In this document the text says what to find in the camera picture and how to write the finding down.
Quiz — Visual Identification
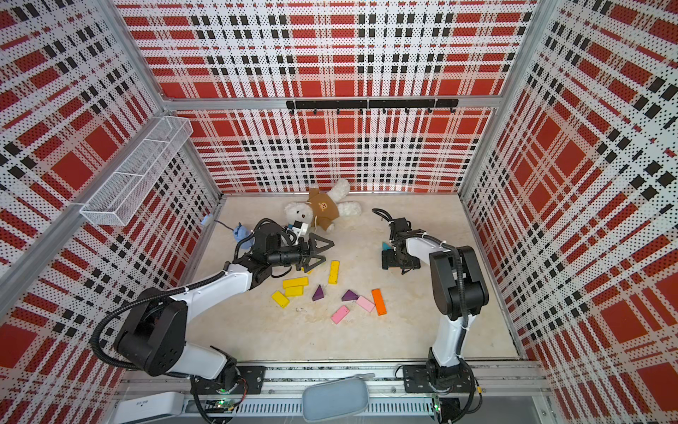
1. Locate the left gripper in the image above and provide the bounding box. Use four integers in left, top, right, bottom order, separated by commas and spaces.
269, 233, 334, 272

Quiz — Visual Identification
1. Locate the orange block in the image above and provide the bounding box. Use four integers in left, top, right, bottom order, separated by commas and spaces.
372, 289, 387, 316

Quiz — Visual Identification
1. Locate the pink block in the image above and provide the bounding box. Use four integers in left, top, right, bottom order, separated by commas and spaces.
330, 305, 351, 324
356, 296, 375, 313

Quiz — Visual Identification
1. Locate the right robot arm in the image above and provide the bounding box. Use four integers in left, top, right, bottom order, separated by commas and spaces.
372, 208, 489, 393

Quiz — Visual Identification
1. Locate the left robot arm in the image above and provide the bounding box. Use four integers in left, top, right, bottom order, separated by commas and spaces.
89, 218, 335, 392

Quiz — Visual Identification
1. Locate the yellow long block middle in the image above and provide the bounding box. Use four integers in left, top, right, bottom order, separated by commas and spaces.
282, 277, 309, 289

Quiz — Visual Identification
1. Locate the yellow short block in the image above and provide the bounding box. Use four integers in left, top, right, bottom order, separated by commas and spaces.
284, 286, 305, 298

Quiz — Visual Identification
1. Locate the purple triangle block left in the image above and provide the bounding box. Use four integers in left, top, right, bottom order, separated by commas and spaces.
312, 285, 325, 301

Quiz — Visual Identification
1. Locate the purple triangle block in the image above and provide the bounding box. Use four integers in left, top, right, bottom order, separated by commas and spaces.
312, 285, 325, 301
342, 290, 360, 302

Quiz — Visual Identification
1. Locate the white teddy bear brown shirt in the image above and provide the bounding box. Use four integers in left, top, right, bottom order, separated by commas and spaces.
284, 178, 362, 233

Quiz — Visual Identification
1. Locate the yellow small block left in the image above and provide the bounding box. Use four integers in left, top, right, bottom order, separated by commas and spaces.
271, 291, 290, 308

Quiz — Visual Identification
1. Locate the purple triangle block right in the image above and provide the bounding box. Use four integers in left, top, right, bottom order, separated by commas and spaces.
342, 290, 360, 302

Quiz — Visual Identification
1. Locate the grey pouch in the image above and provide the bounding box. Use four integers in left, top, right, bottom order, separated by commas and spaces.
301, 373, 375, 423

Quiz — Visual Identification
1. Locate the white box device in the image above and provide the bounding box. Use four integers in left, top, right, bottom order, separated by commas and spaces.
113, 391, 184, 424

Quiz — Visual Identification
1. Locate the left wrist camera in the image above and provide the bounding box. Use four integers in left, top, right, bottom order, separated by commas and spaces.
288, 221, 309, 238

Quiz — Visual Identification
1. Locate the blue cable connector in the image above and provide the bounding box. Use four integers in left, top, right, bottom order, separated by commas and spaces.
233, 224, 254, 251

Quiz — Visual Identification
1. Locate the black hook rail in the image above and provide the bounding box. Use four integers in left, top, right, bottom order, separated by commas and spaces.
286, 98, 460, 113

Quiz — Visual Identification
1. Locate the white wire mesh basket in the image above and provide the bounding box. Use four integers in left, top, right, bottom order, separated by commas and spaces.
79, 116, 192, 227

